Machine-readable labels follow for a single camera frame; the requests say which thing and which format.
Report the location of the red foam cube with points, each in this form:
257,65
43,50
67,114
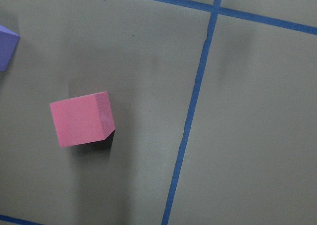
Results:
83,119

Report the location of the purple foam cube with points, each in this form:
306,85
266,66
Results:
8,43

